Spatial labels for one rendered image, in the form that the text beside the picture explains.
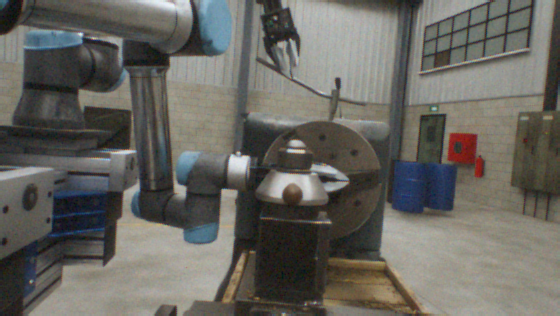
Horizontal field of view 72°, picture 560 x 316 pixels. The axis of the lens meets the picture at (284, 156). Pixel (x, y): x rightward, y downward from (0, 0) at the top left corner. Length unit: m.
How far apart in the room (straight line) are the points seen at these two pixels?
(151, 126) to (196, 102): 10.03
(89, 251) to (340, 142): 0.66
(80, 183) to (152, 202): 0.18
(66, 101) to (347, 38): 11.54
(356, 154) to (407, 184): 6.32
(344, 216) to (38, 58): 0.81
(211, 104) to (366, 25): 5.29
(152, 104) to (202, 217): 0.26
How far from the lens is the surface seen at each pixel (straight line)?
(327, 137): 1.00
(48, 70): 1.04
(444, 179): 8.10
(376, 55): 12.67
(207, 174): 0.82
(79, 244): 1.03
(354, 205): 1.03
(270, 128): 1.16
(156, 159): 0.88
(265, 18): 0.96
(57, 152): 1.02
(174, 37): 0.72
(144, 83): 0.86
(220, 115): 10.93
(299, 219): 0.40
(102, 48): 1.16
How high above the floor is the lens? 1.19
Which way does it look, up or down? 3 degrees down
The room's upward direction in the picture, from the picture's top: 5 degrees clockwise
